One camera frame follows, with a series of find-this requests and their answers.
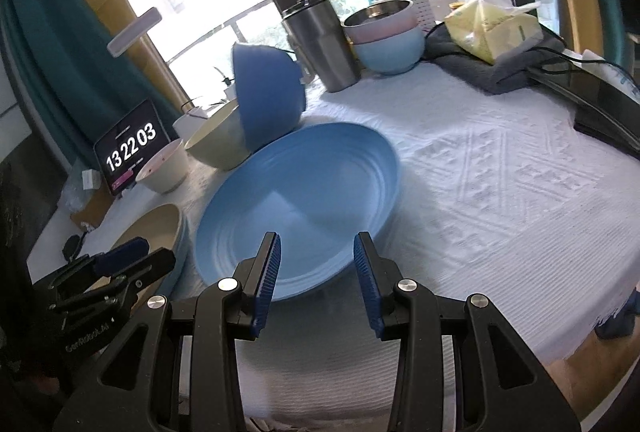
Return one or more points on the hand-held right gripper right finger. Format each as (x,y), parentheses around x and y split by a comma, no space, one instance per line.
(368,287)

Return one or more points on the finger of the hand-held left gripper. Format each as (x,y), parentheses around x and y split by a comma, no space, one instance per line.
(150,264)
(122,254)

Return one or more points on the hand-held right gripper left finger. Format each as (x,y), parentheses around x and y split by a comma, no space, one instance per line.
(265,284)

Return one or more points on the beige plate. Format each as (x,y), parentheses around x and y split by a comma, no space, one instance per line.
(150,227)

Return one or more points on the white bowl with pink inside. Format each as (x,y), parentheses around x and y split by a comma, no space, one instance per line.
(165,172)

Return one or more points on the light blue plate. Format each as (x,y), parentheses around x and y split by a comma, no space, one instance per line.
(300,192)

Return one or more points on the pale green bowl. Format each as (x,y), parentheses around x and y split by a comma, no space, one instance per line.
(220,147)

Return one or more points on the dark blue bowl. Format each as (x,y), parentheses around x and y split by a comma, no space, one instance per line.
(270,97)

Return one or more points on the black round case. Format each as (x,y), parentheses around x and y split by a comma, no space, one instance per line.
(71,246)

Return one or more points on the cardboard box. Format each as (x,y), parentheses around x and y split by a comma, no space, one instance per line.
(92,211)

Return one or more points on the small white box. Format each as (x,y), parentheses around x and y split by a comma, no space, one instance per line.
(92,179)

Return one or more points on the clear plastic bag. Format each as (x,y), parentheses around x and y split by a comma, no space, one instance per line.
(75,182)

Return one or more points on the tablet showing clock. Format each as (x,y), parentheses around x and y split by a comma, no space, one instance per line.
(132,147)

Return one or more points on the white charger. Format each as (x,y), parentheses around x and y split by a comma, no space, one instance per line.
(229,90)

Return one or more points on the white desk lamp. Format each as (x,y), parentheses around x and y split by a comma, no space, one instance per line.
(135,32)

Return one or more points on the light blue bowl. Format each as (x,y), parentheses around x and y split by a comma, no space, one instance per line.
(390,54)

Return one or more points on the grey cloth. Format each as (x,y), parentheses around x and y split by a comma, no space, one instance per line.
(480,73)

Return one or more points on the stainless steel tumbler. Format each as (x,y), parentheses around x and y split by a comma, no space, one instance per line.
(322,47)

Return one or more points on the pastel pink bowl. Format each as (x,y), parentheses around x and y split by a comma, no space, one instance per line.
(380,33)

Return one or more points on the yellow tissue pack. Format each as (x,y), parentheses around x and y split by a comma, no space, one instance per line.
(480,27)

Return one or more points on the white slatted basket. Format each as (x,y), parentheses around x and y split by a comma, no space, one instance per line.
(425,7)

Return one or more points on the black laptop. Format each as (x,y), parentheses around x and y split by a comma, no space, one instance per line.
(600,112)

